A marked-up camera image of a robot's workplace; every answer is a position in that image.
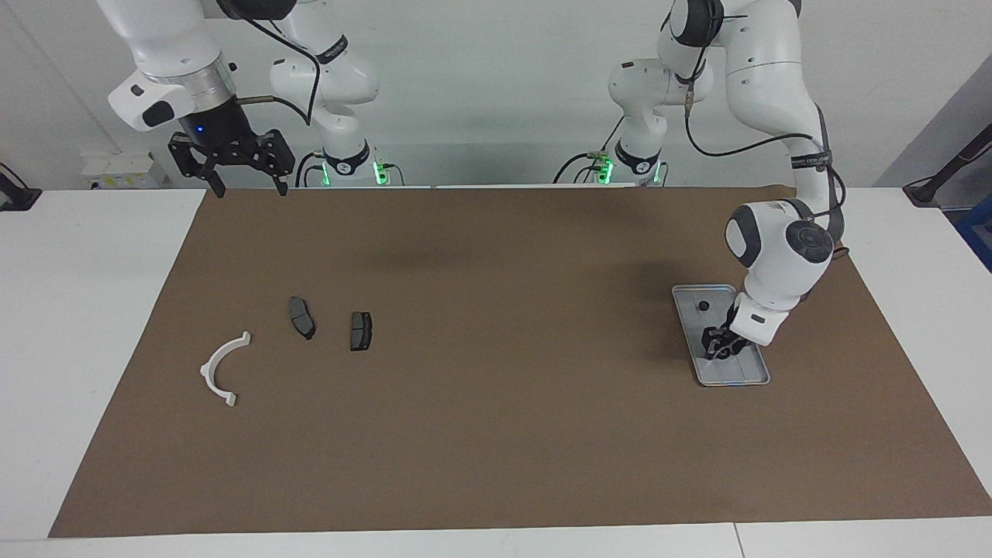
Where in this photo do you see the black right base cable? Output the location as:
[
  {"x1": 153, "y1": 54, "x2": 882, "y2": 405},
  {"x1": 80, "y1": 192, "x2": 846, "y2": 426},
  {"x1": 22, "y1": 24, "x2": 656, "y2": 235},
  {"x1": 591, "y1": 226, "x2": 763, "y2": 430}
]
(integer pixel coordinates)
[{"x1": 294, "y1": 151, "x2": 326, "y2": 188}]

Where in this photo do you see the black left base cable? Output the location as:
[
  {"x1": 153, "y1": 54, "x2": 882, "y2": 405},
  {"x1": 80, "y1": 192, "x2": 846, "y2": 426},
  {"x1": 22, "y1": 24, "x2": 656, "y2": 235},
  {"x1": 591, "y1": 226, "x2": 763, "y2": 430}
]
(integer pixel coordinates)
[{"x1": 553, "y1": 116, "x2": 627, "y2": 184}]

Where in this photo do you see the white power strip box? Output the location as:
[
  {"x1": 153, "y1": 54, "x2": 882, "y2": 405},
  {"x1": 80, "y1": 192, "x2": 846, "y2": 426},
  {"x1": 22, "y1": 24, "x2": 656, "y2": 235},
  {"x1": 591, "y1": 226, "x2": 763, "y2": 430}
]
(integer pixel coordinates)
[{"x1": 81, "y1": 151, "x2": 167, "y2": 191}]

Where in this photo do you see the silver metal tray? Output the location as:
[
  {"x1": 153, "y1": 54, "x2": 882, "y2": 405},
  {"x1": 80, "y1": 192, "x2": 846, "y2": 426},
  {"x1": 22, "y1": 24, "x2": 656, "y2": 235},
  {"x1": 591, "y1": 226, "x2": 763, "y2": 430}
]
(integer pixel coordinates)
[{"x1": 671, "y1": 284, "x2": 771, "y2": 388}]

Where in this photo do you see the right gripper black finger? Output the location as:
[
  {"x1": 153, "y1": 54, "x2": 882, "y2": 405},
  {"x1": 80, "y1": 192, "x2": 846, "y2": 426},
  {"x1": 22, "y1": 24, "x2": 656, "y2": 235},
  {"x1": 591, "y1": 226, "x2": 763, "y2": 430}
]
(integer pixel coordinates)
[
  {"x1": 260, "y1": 130, "x2": 297, "y2": 195},
  {"x1": 169, "y1": 134, "x2": 226, "y2": 198}
]

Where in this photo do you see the black base cable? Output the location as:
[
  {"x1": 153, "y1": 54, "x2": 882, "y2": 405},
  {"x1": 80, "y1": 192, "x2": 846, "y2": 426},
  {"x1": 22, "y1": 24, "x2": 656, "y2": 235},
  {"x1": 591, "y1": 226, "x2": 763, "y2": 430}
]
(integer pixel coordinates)
[
  {"x1": 553, "y1": 116, "x2": 627, "y2": 184},
  {"x1": 294, "y1": 151, "x2": 326, "y2": 188}
]

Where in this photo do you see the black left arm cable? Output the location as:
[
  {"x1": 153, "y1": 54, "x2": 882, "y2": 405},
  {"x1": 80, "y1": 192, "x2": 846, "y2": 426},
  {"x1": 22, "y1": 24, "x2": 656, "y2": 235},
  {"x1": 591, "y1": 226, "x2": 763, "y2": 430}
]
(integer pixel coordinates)
[{"x1": 682, "y1": 46, "x2": 849, "y2": 260}]

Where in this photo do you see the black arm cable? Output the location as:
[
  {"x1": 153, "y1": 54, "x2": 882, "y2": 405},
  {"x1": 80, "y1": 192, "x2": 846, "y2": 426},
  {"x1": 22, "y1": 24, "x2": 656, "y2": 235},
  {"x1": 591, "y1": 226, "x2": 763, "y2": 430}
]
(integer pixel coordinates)
[
  {"x1": 682, "y1": 46, "x2": 849, "y2": 260},
  {"x1": 236, "y1": 12, "x2": 322, "y2": 129}
]

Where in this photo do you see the white curved plastic bracket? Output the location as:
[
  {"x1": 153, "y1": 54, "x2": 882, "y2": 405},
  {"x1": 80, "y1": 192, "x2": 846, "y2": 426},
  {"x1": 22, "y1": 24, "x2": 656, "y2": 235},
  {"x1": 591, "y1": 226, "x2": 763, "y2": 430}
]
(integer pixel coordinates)
[{"x1": 200, "y1": 331, "x2": 253, "y2": 408}]

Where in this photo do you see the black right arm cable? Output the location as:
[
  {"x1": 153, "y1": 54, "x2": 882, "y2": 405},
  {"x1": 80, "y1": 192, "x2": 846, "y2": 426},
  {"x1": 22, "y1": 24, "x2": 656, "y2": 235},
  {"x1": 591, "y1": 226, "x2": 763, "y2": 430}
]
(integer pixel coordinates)
[{"x1": 236, "y1": 12, "x2": 322, "y2": 129}]

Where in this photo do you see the dark grey curved brake pad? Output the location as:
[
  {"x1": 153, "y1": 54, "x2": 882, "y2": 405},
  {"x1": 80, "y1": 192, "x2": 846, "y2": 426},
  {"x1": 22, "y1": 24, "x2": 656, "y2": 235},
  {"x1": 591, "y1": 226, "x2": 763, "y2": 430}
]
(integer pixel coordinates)
[{"x1": 288, "y1": 296, "x2": 317, "y2": 341}]

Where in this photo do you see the blue crate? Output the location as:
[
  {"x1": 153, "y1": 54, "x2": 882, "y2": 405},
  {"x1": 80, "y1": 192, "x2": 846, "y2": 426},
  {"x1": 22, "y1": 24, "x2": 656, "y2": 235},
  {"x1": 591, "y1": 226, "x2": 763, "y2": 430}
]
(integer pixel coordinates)
[{"x1": 955, "y1": 203, "x2": 992, "y2": 272}]

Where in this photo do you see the black clamp mount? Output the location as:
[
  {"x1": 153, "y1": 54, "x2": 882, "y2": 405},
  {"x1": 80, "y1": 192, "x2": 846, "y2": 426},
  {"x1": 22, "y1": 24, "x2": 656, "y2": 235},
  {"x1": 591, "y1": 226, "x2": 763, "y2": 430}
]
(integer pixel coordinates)
[{"x1": 0, "y1": 161, "x2": 43, "y2": 212}]

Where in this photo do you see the brown table mat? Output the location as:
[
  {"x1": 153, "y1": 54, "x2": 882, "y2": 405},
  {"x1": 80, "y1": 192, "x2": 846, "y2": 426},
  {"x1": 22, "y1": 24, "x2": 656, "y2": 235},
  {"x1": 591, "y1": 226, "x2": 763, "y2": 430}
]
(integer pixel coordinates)
[{"x1": 48, "y1": 184, "x2": 992, "y2": 539}]

